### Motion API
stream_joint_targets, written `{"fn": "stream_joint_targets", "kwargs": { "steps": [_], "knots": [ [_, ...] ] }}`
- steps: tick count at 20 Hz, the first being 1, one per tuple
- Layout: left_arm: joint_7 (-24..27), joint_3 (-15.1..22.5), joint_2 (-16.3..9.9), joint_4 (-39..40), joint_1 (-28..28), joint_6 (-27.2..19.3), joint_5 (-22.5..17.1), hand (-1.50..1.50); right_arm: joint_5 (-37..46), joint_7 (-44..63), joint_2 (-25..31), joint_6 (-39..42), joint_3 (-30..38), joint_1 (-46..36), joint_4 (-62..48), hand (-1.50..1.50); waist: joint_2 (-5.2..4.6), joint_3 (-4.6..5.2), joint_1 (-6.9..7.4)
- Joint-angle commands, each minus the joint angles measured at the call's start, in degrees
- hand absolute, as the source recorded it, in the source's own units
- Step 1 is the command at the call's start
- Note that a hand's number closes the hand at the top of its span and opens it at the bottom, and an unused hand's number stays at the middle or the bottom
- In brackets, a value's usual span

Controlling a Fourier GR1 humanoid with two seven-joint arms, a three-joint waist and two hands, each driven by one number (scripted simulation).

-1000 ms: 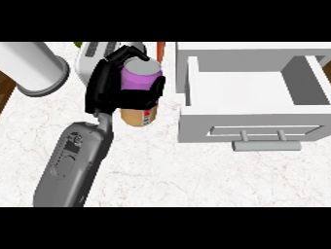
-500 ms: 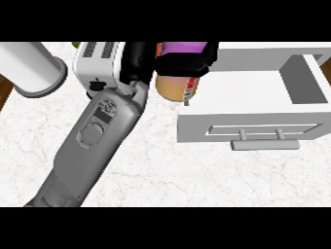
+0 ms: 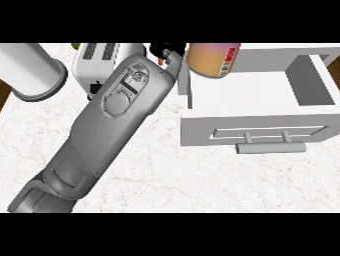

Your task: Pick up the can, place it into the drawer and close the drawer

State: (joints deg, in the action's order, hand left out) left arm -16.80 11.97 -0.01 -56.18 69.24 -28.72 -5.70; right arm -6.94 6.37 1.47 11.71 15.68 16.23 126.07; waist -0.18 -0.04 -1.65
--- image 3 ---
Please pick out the orange and pink can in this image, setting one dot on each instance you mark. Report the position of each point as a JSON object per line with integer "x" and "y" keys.
{"x": 209, "y": 61}

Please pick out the white cylinder with grey rim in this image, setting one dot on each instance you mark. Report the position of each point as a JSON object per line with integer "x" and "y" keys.
{"x": 25, "y": 70}

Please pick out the white toaster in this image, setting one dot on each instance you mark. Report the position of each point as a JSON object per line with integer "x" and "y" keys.
{"x": 99, "y": 63}

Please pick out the white open drawer box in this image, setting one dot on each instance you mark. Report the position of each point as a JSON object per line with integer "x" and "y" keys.
{"x": 246, "y": 93}

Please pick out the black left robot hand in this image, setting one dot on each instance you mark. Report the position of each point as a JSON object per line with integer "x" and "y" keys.
{"x": 170, "y": 46}

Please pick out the small green object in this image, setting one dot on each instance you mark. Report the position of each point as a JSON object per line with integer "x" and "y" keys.
{"x": 74, "y": 46}

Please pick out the white cabinet body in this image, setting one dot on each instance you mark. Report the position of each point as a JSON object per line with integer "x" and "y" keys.
{"x": 270, "y": 55}

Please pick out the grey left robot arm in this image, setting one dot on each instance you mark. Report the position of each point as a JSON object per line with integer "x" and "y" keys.
{"x": 113, "y": 116}

